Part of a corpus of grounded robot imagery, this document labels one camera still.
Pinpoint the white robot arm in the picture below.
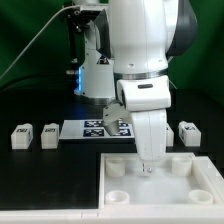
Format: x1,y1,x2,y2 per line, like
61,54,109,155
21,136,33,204
73,0,197,172

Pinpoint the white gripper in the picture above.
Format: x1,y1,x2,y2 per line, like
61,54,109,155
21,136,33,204
117,75,171,174

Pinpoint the white AprilTag base sheet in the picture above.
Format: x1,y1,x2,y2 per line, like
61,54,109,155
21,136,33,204
60,119,134,140

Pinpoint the black camera on stand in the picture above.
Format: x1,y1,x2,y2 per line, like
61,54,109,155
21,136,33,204
61,0,106,65

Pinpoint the grey cable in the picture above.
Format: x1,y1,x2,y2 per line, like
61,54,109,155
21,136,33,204
0,4,79,81

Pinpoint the white square table top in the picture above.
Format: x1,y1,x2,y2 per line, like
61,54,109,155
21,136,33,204
99,153,224,208

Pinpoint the black cable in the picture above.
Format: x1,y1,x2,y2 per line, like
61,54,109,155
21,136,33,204
0,71,81,94

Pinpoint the white L-shaped obstacle fence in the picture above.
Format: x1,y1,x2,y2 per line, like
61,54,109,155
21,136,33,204
0,156,224,224

